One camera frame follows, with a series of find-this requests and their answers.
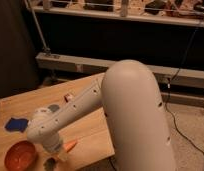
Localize wooden shelf rail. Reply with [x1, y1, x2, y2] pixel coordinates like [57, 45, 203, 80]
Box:
[25, 0, 204, 28]

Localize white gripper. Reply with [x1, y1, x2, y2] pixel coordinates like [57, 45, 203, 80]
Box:
[44, 139, 63, 153]

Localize small red white object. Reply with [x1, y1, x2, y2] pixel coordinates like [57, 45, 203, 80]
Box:
[64, 93, 74, 102]

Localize blue cup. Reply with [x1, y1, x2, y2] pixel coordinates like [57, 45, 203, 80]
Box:
[48, 104, 60, 112]

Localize black cable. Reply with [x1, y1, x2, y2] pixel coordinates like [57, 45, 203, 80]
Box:
[163, 23, 204, 163]

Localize orange red bowl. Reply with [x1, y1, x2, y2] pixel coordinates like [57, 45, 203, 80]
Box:
[4, 140, 38, 171]

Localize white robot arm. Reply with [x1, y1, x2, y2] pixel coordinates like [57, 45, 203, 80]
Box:
[27, 60, 177, 171]

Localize blue cloth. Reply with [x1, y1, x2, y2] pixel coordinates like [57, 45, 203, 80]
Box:
[5, 118, 28, 132]

